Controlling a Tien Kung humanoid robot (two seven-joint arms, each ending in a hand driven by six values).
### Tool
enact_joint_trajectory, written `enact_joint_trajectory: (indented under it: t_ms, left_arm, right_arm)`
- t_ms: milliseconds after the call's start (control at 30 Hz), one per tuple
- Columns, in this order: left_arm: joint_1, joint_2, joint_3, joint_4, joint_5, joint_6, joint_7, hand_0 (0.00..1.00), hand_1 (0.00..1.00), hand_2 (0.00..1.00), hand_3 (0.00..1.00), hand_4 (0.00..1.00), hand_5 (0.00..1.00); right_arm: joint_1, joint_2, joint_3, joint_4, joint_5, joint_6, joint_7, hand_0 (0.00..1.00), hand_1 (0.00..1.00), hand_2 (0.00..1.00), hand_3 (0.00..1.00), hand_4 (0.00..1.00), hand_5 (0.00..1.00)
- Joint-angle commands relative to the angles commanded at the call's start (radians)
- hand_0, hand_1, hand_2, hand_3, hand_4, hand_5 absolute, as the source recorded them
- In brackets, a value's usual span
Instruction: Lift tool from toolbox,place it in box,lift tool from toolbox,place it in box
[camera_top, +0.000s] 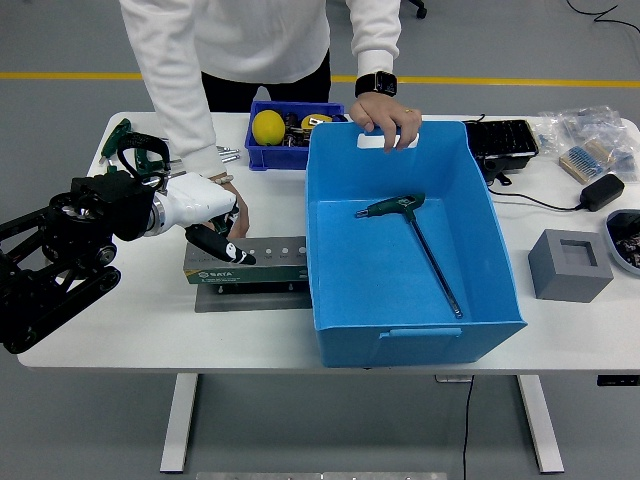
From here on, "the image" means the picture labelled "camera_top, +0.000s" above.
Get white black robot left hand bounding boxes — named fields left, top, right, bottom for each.
left=162, top=172, right=258, bottom=267

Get person's right hand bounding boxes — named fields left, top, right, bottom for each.
left=211, top=179, right=252, bottom=240

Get person's left hand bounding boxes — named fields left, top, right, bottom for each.
left=348, top=91, right=423, bottom=154

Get grey green hex key stand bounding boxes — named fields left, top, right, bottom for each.
left=182, top=235, right=314, bottom=314

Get large green T-handle hex key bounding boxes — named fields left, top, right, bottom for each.
left=355, top=192, right=464, bottom=320

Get large light blue plastic box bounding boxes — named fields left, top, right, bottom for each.
left=304, top=119, right=529, bottom=370

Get black smartwatch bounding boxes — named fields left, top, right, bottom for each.
left=354, top=70, right=400, bottom=99

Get small dark blue parts bin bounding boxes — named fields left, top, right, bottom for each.
left=244, top=100, right=346, bottom=171

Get yellow black tape measure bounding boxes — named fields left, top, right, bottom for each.
left=299, top=113, right=335, bottom=132

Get yellow ball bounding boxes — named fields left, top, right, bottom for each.
left=251, top=109, right=287, bottom=147

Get dark metal parts in bin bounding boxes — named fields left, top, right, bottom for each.
left=283, top=111, right=314, bottom=149

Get black plastic tray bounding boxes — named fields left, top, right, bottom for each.
left=464, top=118, right=540, bottom=187

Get person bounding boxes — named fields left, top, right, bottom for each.
left=118, top=0, right=424, bottom=240

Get clear plastic parts bags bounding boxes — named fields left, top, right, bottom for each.
left=537, top=104, right=640, bottom=174

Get tan resistor strip packet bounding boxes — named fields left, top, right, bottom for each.
left=558, top=138, right=619, bottom=182

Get white table leg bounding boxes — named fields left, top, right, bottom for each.
left=159, top=372, right=200, bottom=474
left=517, top=373, right=565, bottom=474

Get grey cube block with recess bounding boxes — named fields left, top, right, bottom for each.
left=527, top=227, right=614, bottom=303

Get black power adapter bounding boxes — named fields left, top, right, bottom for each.
left=578, top=173, right=626, bottom=212

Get round tray with small parts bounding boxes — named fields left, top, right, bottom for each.
left=603, top=208, right=640, bottom=279

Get black adapter cable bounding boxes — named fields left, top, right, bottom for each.
left=487, top=185, right=584, bottom=212

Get black floor cable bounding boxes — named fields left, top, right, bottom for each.
left=564, top=0, right=640, bottom=32

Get black cable under table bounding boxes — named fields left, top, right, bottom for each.
left=461, top=374, right=476, bottom=480

